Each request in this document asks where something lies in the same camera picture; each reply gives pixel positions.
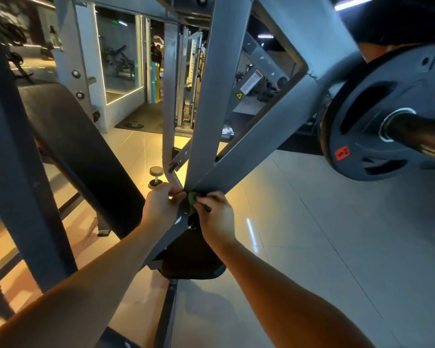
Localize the grey steel gym machine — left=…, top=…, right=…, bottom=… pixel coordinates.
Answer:
left=0, top=0, right=367, bottom=348

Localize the person's left forearm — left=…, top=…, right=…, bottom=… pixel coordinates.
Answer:
left=0, top=224, right=168, bottom=348

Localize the barbell with black plate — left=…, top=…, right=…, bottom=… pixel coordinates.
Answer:
left=320, top=43, right=435, bottom=182

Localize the person's right forearm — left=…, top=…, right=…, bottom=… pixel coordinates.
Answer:
left=210, top=239, right=377, bottom=348

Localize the white pillar with lit frame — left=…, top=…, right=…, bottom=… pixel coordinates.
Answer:
left=54, top=0, right=147, bottom=133

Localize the fluorescent tube light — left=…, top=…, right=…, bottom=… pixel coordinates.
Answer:
left=335, top=0, right=377, bottom=12

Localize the person's left hand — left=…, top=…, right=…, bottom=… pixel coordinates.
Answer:
left=141, top=183, right=188, bottom=233

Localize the black dumbbell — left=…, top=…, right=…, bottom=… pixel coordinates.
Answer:
left=148, top=166, right=166, bottom=189

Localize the person's right hand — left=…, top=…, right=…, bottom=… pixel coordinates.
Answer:
left=194, top=190, right=237, bottom=249

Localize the green cleaning cloth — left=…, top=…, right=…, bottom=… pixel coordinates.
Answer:
left=186, top=189, right=205, bottom=215

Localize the grey cable machine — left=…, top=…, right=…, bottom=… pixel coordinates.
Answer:
left=148, top=21, right=205, bottom=136

